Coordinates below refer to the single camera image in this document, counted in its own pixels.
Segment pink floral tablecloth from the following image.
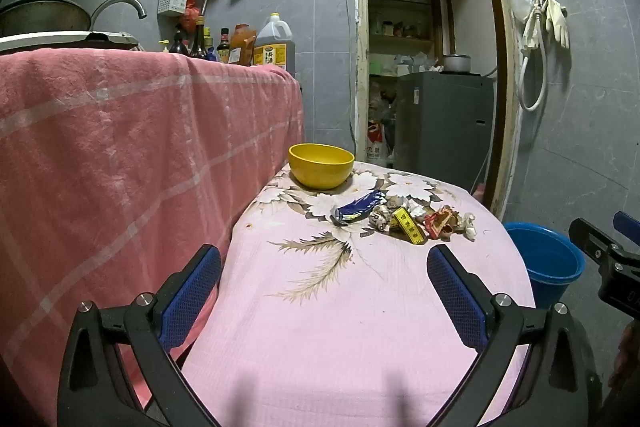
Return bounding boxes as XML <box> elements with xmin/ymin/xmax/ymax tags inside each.
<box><xmin>180</xmin><ymin>162</ymin><xmax>537</xmax><ymax>427</ymax></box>

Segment blue snack wrapper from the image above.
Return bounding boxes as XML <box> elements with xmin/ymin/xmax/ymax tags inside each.
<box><xmin>330</xmin><ymin>189</ymin><xmax>387</xmax><ymax>227</ymax></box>

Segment large cooking oil jug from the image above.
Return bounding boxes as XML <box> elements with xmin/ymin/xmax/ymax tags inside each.
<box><xmin>252</xmin><ymin>13</ymin><xmax>296</xmax><ymax>72</ymax></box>

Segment metal faucet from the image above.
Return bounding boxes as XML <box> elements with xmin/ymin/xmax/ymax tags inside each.
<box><xmin>91</xmin><ymin>0</ymin><xmax>147</xmax><ymax>30</ymax></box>

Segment person's right hand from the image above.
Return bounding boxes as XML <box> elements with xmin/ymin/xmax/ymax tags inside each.
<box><xmin>607</xmin><ymin>321</ymin><xmax>640</xmax><ymax>390</ymax></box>

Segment printed paper ball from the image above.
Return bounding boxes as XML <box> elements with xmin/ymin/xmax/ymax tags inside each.
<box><xmin>369</xmin><ymin>206</ymin><xmax>392</xmax><ymax>233</ymax></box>

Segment white red rice sack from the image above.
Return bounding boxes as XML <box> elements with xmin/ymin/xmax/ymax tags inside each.
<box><xmin>367</xmin><ymin>122</ymin><xmax>393</xmax><ymax>158</ymax></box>

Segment pink checked blanket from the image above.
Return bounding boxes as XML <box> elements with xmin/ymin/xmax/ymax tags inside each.
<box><xmin>0</xmin><ymin>48</ymin><xmax>306</xmax><ymax>427</ymax></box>

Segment cream rubber gloves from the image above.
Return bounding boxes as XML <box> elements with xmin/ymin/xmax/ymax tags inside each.
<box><xmin>545</xmin><ymin>0</ymin><xmax>571</xmax><ymax>48</ymax></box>

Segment white wall cable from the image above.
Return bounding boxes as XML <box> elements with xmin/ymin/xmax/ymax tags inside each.
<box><xmin>344</xmin><ymin>0</ymin><xmax>358</xmax><ymax>148</ymax></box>

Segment orange sauce packet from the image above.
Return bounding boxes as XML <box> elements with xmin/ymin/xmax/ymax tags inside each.
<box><xmin>231</xmin><ymin>24</ymin><xmax>257</xmax><ymax>66</ymax></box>

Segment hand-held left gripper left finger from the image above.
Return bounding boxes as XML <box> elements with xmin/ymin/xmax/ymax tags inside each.
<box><xmin>56</xmin><ymin>243</ymin><xmax>223</xmax><ymax>427</ymax></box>

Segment large metal wok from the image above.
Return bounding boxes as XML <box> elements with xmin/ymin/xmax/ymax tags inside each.
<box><xmin>0</xmin><ymin>0</ymin><xmax>92</xmax><ymax>38</ymax></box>

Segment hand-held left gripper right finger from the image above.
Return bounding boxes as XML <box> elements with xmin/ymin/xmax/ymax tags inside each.
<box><xmin>426</xmin><ymin>243</ymin><xmax>591</xmax><ymax>427</ymax></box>

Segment wooden door frame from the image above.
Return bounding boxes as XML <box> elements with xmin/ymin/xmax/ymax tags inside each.
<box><xmin>351</xmin><ymin>0</ymin><xmax>521</xmax><ymax>220</ymax></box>

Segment white hanging hose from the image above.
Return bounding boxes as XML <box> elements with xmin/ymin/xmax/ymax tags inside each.
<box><xmin>517</xmin><ymin>0</ymin><xmax>551</xmax><ymax>112</ymax></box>

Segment red gold wrapper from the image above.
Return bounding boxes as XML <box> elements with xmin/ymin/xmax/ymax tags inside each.
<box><xmin>424</xmin><ymin>205</ymin><xmax>461</xmax><ymax>241</ymax></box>

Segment tall dark sauce bottle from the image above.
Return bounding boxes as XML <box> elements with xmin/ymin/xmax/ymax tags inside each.
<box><xmin>190</xmin><ymin>18</ymin><xmax>208</xmax><ymax>60</ymax></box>

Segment yellow wrapper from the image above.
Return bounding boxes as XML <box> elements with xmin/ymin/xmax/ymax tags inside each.
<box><xmin>391</xmin><ymin>206</ymin><xmax>427</xmax><ymax>244</ymax></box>

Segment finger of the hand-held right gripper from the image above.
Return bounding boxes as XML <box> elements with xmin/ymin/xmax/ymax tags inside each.
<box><xmin>612</xmin><ymin>211</ymin><xmax>640</xmax><ymax>248</ymax></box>
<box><xmin>569</xmin><ymin>217</ymin><xmax>626</xmax><ymax>265</ymax></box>

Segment metal pot with lid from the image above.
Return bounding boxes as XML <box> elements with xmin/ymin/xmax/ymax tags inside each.
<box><xmin>442</xmin><ymin>53</ymin><xmax>472</xmax><ymax>74</ymax></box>

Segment red plastic bag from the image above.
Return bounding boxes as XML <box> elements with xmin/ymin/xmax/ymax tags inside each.
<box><xmin>181</xmin><ymin>0</ymin><xmax>201</xmax><ymax>32</ymax></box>

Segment grey refrigerator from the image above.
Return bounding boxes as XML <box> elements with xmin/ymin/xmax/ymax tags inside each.
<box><xmin>395</xmin><ymin>72</ymin><xmax>495</xmax><ymax>192</ymax></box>

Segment blue plastic bucket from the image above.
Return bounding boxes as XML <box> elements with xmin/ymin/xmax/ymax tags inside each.
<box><xmin>502</xmin><ymin>222</ymin><xmax>586</xmax><ymax>310</ymax></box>

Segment white gas stove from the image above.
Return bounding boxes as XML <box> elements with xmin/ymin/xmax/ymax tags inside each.
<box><xmin>0</xmin><ymin>31</ymin><xmax>138</xmax><ymax>55</ymax></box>

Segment yellow bowl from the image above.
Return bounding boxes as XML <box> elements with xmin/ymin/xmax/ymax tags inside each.
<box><xmin>288</xmin><ymin>143</ymin><xmax>356</xmax><ymax>190</ymax></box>

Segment wooden shelf unit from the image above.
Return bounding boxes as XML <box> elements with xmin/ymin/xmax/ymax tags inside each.
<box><xmin>366</xmin><ymin>0</ymin><xmax>443</xmax><ymax>75</ymax></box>

